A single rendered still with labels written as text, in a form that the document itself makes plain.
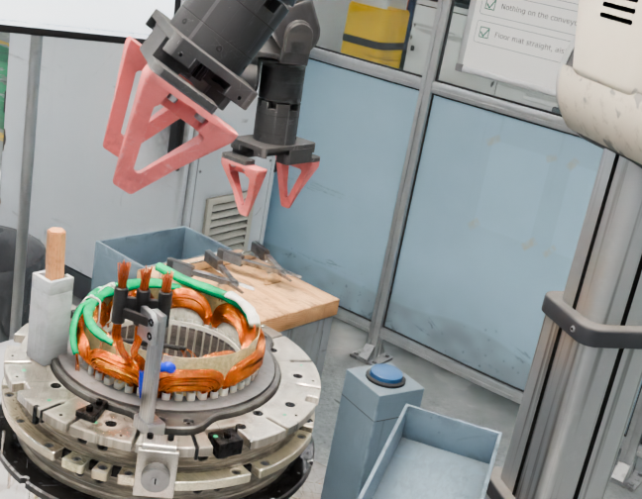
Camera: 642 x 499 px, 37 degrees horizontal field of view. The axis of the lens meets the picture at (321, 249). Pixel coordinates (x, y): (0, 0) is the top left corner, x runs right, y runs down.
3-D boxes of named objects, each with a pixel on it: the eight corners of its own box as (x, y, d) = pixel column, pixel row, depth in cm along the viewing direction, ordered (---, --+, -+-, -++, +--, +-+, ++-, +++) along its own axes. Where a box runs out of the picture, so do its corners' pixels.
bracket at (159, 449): (134, 483, 86) (140, 433, 84) (173, 486, 87) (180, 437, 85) (132, 495, 84) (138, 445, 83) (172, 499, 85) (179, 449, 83)
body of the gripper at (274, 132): (228, 149, 126) (234, 94, 124) (280, 144, 134) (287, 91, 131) (263, 162, 122) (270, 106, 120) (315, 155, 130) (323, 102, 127)
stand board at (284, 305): (135, 285, 129) (137, 268, 128) (237, 263, 143) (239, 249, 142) (237, 345, 117) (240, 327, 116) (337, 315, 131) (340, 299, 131)
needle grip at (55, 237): (41, 287, 92) (44, 230, 90) (53, 281, 94) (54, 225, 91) (54, 292, 92) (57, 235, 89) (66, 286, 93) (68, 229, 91)
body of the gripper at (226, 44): (158, 56, 57) (232, -46, 56) (139, 29, 66) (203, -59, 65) (242, 119, 60) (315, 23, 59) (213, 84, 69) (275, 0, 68)
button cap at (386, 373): (382, 386, 115) (383, 379, 115) (363, 371, 118) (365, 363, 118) (408, 382, 117) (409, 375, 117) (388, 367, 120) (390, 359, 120)
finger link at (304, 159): (243, 204, 132) (251, 138, 129) (278, 198, 137) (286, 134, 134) (278, 219, 128) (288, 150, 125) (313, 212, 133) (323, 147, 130)
